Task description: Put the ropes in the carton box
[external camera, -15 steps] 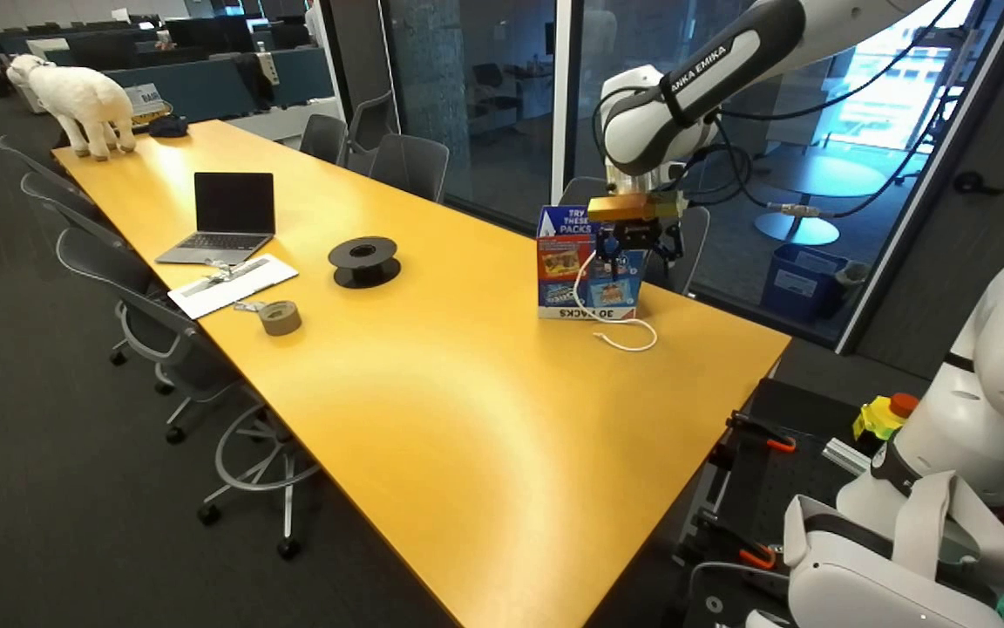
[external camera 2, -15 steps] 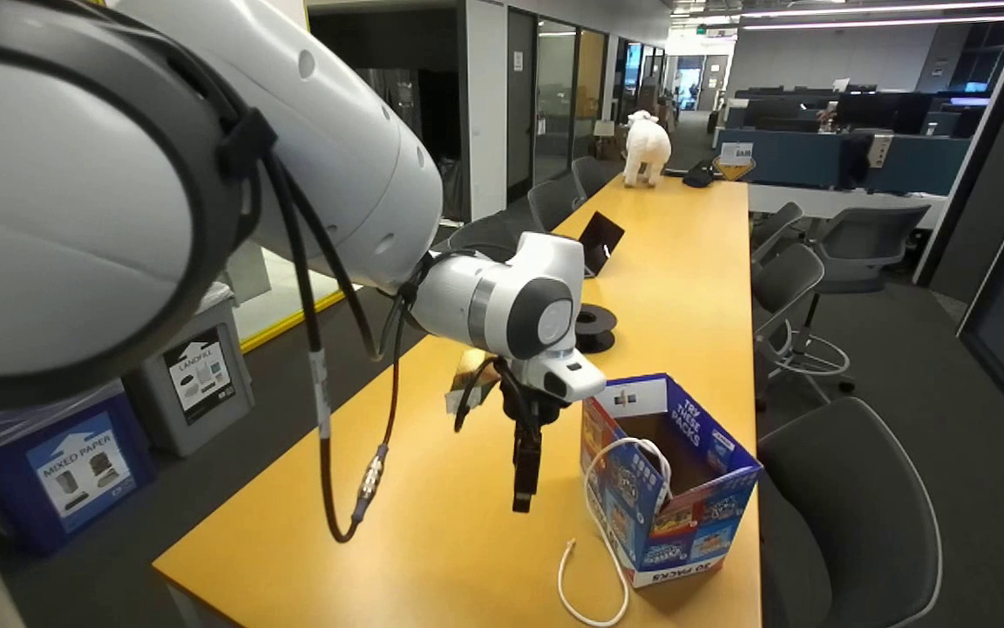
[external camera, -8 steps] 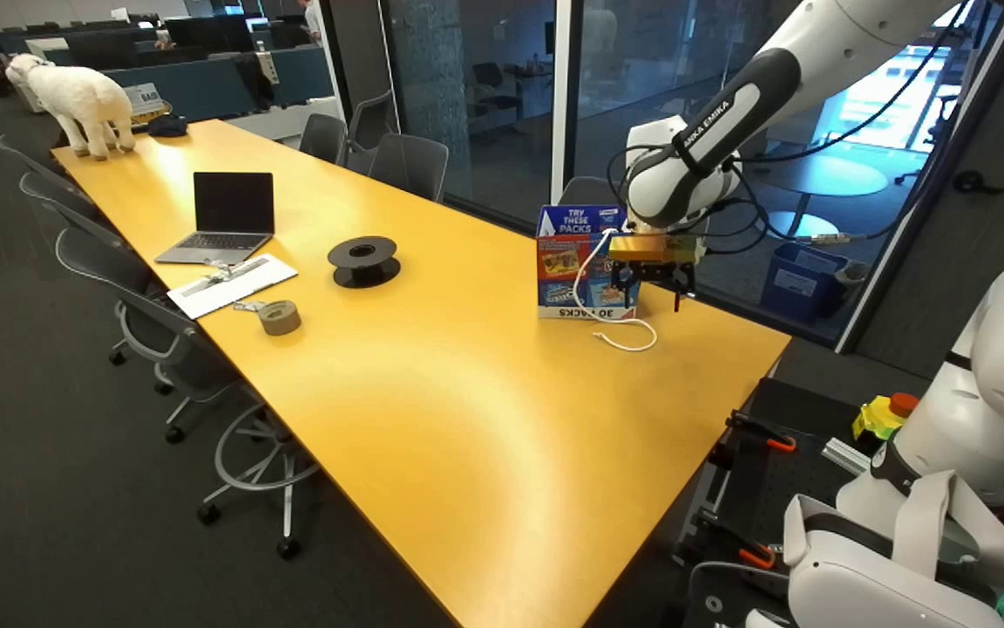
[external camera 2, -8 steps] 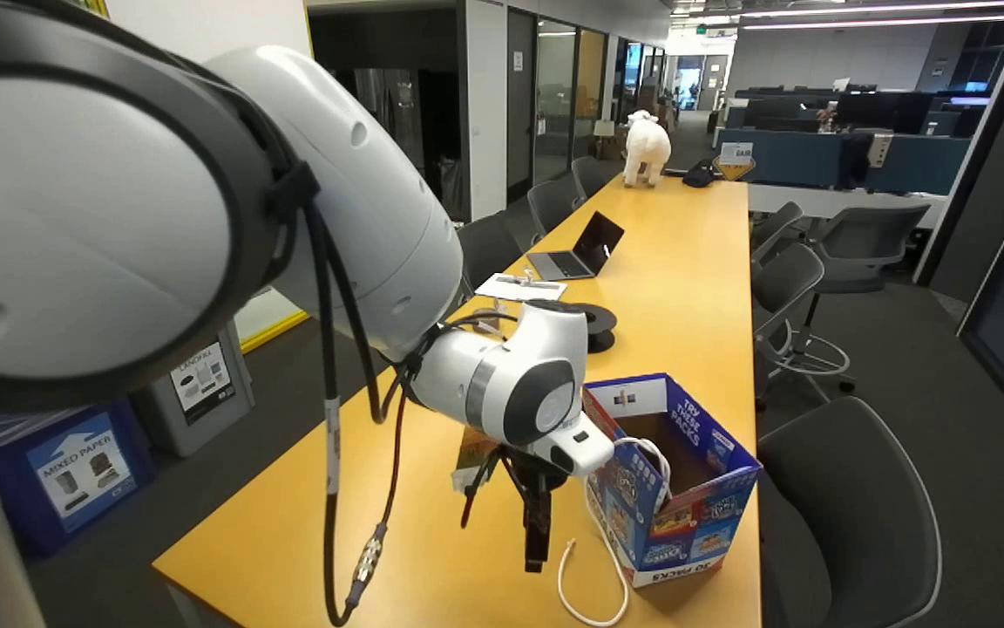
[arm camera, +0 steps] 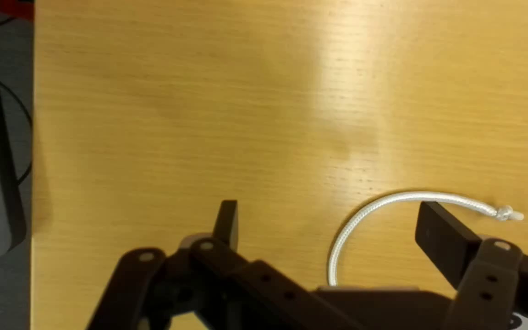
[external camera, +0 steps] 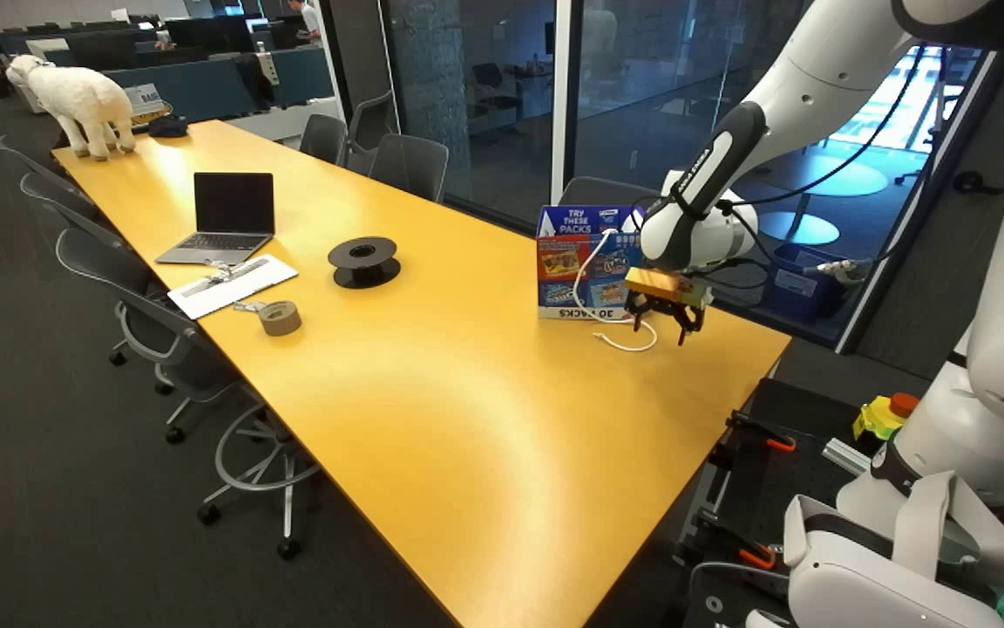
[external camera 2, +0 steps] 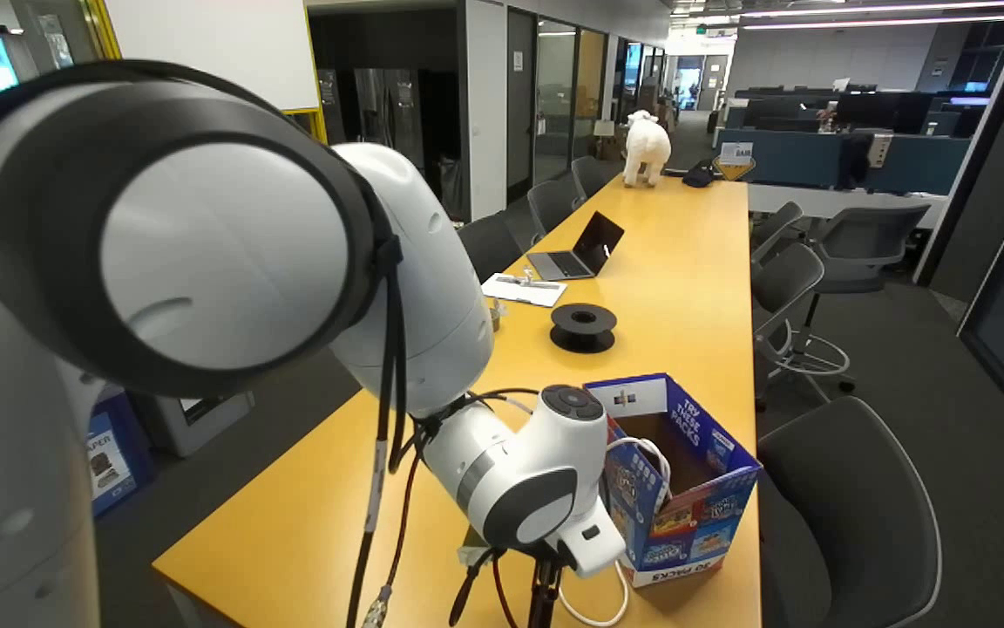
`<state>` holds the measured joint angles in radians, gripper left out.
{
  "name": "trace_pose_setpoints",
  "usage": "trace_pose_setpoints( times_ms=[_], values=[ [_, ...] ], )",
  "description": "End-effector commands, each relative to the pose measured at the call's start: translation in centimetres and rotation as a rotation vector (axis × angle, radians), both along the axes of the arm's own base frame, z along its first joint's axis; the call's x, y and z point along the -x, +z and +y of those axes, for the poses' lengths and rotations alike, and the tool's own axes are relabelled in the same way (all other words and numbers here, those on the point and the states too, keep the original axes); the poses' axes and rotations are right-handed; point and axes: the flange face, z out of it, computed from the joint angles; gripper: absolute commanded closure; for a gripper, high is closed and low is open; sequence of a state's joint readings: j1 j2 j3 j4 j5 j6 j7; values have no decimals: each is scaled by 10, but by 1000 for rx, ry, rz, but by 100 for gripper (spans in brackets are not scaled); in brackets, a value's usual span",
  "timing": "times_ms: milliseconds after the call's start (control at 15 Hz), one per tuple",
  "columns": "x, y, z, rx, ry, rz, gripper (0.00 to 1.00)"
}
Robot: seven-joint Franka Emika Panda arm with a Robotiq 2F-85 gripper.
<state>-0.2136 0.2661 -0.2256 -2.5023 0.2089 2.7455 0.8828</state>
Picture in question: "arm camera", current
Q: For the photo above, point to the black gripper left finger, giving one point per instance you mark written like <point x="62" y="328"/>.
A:
<point x="214" y="286"/>

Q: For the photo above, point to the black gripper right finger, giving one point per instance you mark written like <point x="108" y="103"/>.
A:
<point x="489" y="281"/>

